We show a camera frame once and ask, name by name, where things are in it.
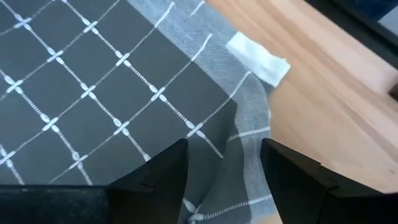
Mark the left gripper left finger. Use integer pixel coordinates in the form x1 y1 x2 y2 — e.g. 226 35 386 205
107 138 190 224

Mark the black table frame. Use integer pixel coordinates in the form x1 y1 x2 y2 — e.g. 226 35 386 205
306 0 398 69

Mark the dark grey white-checked towel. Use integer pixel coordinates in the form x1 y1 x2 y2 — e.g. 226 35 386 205
0 0 292 224

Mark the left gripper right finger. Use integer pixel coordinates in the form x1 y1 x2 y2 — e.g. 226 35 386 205
260 138 340 224

